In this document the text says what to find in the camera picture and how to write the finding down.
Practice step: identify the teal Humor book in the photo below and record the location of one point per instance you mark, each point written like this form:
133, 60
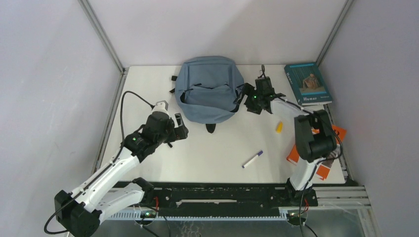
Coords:
307, 84

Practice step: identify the white marker purple cap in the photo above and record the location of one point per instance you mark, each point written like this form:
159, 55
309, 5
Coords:
252, 159

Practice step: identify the black mounting rail base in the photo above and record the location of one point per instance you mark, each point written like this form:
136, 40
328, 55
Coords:
223, 197

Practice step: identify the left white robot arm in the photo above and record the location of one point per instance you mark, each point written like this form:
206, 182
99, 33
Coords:
82, 210

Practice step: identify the yellow highlighter cap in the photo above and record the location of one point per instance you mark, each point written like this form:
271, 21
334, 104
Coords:
279, 127

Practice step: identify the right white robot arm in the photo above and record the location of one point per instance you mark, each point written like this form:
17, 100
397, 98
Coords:
314, 136

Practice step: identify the orange Good Morning book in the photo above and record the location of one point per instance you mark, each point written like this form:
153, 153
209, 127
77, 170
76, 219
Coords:
325, 167

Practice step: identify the white cable duct strip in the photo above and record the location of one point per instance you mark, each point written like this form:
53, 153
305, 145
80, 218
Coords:
240, 215

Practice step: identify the blue-grey student backpack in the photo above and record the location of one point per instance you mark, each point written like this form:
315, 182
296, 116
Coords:
207, 89

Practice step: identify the left aluminium corner post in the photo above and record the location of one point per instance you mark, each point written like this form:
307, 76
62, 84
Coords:
103, 37

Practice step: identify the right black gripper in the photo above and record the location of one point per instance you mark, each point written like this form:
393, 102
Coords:
249, 89

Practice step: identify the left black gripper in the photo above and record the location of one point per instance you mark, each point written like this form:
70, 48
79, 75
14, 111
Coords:
178, 133

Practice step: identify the aluminium corner post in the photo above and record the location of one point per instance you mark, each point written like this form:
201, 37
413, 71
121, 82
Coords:
334, 31
103, 37

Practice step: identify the right aluminium corner post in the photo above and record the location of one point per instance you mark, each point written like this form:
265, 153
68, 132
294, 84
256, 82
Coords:
334, 31

